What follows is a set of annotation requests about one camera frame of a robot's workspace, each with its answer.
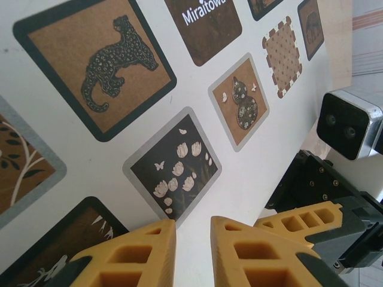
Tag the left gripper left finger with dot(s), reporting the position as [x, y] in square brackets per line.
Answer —
[134, 257]

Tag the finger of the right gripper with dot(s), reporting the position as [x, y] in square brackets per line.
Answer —
[299, 221]

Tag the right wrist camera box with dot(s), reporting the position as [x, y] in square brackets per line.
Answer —
[347, 122]

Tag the white box with picture tiles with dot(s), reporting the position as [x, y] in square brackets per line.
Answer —
[179, 89]

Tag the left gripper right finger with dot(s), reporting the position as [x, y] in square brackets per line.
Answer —
[254, 263]

